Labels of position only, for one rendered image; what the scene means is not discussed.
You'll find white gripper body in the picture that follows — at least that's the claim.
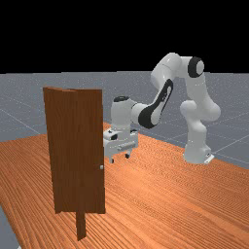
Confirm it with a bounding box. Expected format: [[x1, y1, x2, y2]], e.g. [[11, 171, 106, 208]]
[[103, 127, 139, 159]]

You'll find brown door leaf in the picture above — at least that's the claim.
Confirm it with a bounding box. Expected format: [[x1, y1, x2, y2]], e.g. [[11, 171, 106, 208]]
[[44, 88, 107, 215]]

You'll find brown door frame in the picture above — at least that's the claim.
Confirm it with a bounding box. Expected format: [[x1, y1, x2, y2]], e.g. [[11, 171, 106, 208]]
[[43, 86, 88, 242]]

